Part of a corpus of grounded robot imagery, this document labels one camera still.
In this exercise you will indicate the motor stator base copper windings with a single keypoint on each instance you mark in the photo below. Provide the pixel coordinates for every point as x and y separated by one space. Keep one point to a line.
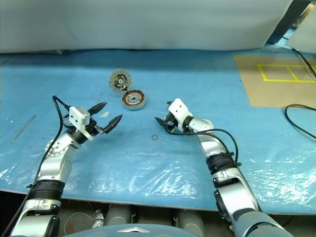
134 105

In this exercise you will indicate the silver motor cover disc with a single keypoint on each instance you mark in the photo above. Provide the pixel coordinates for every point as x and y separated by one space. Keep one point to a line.
114 80

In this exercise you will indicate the grey robot torso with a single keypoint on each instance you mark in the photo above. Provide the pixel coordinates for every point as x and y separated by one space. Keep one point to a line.
111 230

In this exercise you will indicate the white backdrop sheet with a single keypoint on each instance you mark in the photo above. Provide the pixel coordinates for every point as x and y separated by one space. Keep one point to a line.
148 22

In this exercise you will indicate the crumpled white paper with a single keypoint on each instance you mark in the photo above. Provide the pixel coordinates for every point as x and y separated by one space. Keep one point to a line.
98 218

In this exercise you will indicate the long thin metal strip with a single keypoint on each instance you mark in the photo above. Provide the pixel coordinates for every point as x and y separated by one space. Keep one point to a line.
24 128

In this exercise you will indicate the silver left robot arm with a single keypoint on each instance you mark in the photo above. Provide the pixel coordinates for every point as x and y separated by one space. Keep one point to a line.
54 163

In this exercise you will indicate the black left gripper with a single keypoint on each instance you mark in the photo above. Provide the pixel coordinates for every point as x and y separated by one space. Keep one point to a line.
95 126

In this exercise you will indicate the grey rounded cylinder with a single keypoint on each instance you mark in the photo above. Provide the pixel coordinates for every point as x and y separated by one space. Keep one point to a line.
190 219
118 214

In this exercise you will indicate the small pale tape scrap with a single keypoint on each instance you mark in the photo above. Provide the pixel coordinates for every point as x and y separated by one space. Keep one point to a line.
105 114

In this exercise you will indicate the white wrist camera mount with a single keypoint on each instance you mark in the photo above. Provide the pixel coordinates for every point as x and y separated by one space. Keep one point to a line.
179 109
79 117

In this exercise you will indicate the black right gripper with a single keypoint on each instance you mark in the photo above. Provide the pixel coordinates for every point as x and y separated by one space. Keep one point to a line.
170 121

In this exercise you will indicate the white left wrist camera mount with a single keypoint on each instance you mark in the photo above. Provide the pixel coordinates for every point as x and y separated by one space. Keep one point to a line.
79 117

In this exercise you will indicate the brown cardboard sheet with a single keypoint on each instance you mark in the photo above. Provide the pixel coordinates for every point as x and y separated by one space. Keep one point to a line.
271 93

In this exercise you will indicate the blue plastic table sheet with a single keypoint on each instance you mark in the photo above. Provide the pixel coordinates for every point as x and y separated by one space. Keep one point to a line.
172 172

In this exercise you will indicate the white board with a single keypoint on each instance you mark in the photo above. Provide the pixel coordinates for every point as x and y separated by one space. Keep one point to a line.
304 37

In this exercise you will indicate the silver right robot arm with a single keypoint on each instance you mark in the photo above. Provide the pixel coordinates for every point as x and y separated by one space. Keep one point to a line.
212 145

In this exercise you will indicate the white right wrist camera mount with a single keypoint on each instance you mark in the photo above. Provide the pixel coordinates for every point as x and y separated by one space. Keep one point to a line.
179 109

